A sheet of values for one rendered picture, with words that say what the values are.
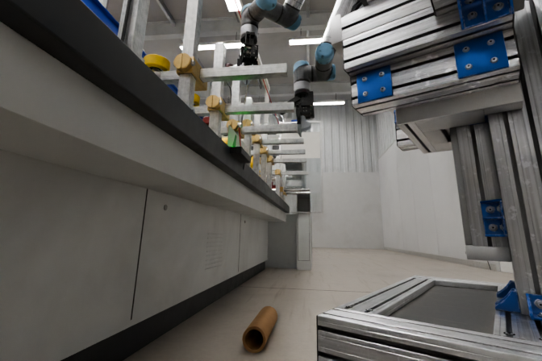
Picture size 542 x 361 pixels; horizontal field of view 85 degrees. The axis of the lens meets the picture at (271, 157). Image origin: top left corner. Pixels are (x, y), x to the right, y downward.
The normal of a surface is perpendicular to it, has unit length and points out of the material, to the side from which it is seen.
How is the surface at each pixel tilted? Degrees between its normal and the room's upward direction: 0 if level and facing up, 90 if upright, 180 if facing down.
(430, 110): 90
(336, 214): 90
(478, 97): 90
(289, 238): 90
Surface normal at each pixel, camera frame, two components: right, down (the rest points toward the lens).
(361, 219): -0.12, -0.25
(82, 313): 0.99, -0.02
